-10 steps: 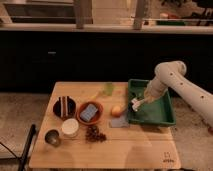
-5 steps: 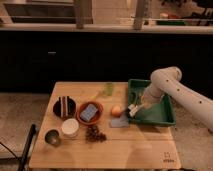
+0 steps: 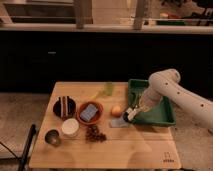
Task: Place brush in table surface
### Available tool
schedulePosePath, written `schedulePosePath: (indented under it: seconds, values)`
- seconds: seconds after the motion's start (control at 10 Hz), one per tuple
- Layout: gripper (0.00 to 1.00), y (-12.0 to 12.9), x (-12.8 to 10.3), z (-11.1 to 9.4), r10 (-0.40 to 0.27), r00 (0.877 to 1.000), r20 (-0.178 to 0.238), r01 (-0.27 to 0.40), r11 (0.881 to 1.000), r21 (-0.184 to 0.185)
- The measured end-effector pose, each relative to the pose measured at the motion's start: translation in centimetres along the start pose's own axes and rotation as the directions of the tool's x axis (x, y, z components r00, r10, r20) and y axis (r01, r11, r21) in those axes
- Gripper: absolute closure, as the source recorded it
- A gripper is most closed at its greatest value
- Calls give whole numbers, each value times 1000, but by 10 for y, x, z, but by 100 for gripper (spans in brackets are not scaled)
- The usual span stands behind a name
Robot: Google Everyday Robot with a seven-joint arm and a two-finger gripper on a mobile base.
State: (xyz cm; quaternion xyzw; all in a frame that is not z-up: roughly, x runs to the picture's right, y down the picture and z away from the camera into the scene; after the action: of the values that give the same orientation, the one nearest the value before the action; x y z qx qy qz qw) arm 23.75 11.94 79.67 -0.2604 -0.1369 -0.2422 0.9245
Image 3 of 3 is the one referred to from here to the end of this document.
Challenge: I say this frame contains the white handled black brush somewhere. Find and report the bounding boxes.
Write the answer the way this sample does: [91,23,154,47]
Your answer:
[123,107,138,122]

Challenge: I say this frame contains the green plastic tray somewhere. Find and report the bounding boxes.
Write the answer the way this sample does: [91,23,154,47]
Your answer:
[128,79,176,127]

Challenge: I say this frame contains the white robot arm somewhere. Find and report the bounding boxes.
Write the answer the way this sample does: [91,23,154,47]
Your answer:
[139,69,213,133]

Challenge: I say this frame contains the orange egg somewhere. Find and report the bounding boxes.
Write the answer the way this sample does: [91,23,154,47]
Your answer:
[111,105,122,117]

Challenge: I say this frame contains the green translucent cup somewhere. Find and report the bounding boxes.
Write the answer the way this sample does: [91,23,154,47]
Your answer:
[103,82,114,96]

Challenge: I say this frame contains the terracotta bowl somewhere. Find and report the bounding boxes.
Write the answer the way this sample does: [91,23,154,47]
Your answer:
[76,101,103,125]

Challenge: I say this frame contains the blue sponge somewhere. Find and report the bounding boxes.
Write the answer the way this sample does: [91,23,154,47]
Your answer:
[80,104,98,122]

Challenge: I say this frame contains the pile of brown nuts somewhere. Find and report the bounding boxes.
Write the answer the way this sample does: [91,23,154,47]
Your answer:
[85,125,107,142]

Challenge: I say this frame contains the dark bowl with sticks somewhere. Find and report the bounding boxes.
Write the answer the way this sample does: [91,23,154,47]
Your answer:
[53,96,76,120]

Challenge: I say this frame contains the small metal cup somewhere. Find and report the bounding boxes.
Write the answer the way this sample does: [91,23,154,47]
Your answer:
[45,130,61,146]

